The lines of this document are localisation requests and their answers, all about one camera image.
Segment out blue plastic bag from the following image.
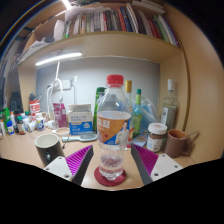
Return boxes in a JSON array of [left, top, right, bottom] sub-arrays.
[[139, 98, 163, 129]]

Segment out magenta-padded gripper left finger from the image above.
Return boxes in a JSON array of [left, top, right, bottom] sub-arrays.
[[43, 144, 95, 187]]

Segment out magenta pouch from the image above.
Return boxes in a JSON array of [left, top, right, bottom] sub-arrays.
[[52, 102, 68, 128]]

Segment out black mug white inside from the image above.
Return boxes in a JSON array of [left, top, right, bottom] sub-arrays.
[[34, 133, 66, 168]]

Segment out brown mug with spoon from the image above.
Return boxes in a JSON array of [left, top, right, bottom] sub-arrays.
[[163, 128, 200, 159]]

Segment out red and white can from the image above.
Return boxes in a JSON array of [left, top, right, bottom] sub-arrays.
[[28, 99, 41, 116]]

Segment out flat round red coaster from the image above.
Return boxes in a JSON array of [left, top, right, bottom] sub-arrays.
[[93, 165, 127, 187]]

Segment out white bottle blue label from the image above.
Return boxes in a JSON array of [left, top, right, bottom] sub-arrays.
[[6, 119, 16, 136]]

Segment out brown jar white lid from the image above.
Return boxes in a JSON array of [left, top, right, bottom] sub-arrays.
[[145, 122, 168, 153]]

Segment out white wall power socket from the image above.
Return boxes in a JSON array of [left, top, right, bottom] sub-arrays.
[[53, 79, 73, 90]]

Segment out white and blue carton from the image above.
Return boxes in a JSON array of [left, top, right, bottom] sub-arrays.
[[67, 103, 94, 136]]

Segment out ceiling light bar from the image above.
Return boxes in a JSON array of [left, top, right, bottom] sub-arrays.
[[61, 0, 73, 10]]

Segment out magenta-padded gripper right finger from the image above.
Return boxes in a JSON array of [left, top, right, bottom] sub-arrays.
[[130, 143, 184, 186]]

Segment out clear glass bottle white cap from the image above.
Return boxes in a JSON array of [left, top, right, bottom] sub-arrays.
[[160, 78, 179, 131]]

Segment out green plastic container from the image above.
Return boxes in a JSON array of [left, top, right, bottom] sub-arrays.
[[0, 107, 11, 133]]

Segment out clear red-capped drink bottle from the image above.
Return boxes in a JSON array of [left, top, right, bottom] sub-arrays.
[[96, 74, 132, 182]]

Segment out small brown green-capped bottle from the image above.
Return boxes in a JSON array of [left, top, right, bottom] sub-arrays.
[[16, 115, 27, 136]]

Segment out yellow-capped glass bottle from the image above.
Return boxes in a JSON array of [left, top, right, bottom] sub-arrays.
[[124, 79, 134, 114]]

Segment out small white round dish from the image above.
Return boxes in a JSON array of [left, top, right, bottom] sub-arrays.
[[54, 127, 71, 136]]

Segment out light blue hairbrush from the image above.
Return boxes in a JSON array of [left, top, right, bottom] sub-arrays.
[[61, 132, 99, 143]]

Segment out small white labelled bottle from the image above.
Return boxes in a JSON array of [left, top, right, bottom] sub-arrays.
[[35, 112, 45, 132]]

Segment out wooden shelf unit with books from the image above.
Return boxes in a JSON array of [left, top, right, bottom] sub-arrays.
[[16, 0, 191, 134]]

